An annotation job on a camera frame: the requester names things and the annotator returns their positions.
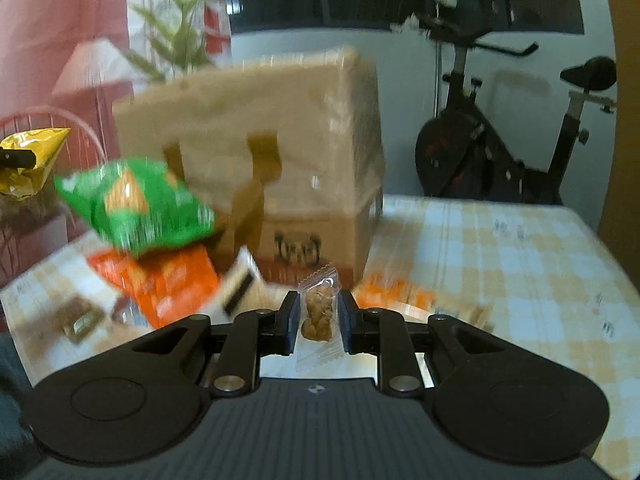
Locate clear nut snack packet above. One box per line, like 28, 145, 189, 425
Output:
294, 264, 343, 374

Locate green chip bag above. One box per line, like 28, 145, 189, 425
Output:
54, 158, 215, 257

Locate gold foil snack bag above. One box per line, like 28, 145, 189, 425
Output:
0, 128, 70, 200

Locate orange snack packet right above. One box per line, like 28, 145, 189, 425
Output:
352, 273, 436, 311

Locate orange snack bag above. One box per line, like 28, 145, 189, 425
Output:
86, 245, 220, 328

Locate small brown snack packet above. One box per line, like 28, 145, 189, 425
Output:
53, 296, 105, 344

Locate brown cardboard box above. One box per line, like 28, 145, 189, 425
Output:
113, 47, 385, 287

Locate checkered floral bedsheet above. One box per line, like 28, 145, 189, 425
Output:
1, 195, 639, 479

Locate black exercise bike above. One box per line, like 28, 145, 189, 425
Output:
389, 0, 618, 206

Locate pink printed backdrop curtain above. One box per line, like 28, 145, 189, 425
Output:
0, 0, 234, 291

